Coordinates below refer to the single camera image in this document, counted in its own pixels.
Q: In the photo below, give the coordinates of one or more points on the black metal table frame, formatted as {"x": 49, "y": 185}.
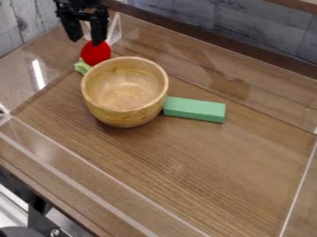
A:
{"x": 42, "y": 217}

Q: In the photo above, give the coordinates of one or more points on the green rectangular block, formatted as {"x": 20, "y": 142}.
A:
{"x": 194, "y": 109}

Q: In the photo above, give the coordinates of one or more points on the red toy fruit green stem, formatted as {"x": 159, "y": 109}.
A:
{"x": 92, "y": 54}

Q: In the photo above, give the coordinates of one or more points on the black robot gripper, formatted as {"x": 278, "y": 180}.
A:
{"x": 88, "y": 10}

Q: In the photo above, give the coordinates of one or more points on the clear acrylic tray wall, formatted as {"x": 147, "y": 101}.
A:
{"x": 178, "y": 177}

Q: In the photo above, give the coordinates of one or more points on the light wooden bowl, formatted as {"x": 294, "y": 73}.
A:
{"x": 124, "y": 91}

